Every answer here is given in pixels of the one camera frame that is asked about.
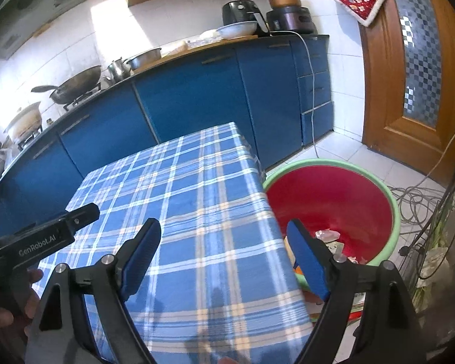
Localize small steel kettle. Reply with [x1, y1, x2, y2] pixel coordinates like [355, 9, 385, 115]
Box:
[106, 58, 131, 83]

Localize dark rice cooker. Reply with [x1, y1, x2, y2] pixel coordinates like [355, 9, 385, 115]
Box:
[266, 5, 317, 35]

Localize dark metal wok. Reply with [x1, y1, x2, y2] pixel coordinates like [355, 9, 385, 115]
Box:
[31, 65, 103, 105]

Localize black wire rack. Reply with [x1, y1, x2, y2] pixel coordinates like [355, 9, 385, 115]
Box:
[398, 159, 455, 312]

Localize blue plaid tablecloth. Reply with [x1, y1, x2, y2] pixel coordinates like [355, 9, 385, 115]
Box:
[38, 121, 313, 364]

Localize blue kitchen base cabinet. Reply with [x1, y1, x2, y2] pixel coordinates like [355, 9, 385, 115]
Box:
[0, 34, 334, 236]

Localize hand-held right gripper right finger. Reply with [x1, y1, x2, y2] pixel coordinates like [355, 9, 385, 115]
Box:
[286, 218, 427, 364]

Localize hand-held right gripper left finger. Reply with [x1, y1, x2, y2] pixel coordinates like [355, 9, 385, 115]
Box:
[25, 217, 163, 364]

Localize red basin with green rim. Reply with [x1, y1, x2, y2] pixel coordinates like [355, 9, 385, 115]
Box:
[263, 158, 401, 306]

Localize black air fryer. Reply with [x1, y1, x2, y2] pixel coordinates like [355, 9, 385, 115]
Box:
[222, 1, 268, 38]

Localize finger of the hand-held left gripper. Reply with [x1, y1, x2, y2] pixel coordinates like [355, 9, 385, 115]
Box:
[62, 202, 101, 238]

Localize green onions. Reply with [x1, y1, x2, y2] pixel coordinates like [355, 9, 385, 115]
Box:
[413, 205, 455, 304]

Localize white enamel bowl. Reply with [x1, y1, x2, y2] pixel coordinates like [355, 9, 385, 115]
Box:
[215, 22, 258, 40]

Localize white plastic bag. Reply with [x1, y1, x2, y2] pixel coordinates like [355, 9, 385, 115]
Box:
[420, 246, 448, 278]

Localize person's left hand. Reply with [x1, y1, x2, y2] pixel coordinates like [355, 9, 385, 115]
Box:
[0, 268, 45, 336]

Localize steel mixing bowl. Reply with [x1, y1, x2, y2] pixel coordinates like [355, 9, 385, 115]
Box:
[125, 47, 163, 71]

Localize white clay pot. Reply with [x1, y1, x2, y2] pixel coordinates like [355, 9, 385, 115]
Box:
[4, 102, 43, 141]

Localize grey range hood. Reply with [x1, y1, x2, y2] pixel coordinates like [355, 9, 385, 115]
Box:
[0, 0, 89, 60]

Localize grey cable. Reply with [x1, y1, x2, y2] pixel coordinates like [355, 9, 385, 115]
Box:
[387, 121, 455, 226]

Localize wooden door with glass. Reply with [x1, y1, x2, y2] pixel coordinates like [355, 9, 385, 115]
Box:
[358, 0, 455, 188]

